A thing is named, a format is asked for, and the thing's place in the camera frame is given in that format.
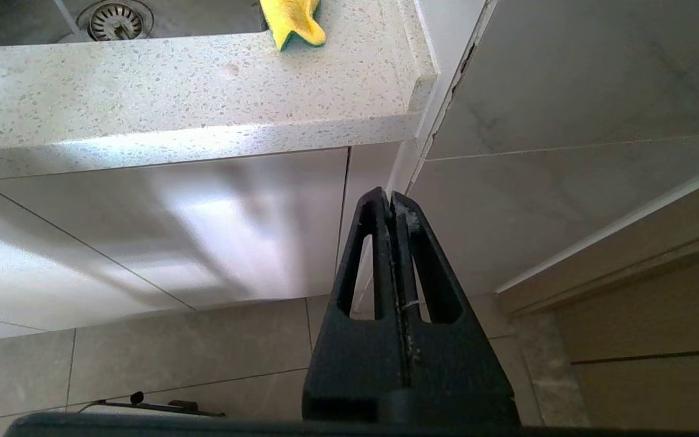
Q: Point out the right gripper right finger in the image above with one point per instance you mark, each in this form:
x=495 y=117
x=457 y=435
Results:
x=452 y=364

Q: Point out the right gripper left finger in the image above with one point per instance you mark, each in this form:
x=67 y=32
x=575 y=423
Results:
x=358 y=364

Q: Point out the yellow sponge green backing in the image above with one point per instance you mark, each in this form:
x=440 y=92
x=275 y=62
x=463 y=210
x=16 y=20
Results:
x=295 y=21

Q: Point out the stainless steel sink basin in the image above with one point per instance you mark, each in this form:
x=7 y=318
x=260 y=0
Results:
x=192 y=18

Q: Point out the white cabinet door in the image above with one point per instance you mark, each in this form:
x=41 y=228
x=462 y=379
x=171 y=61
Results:
x=204 y=230

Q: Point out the round metal drain strainer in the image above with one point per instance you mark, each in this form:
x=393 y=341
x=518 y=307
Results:
x=114 y=20

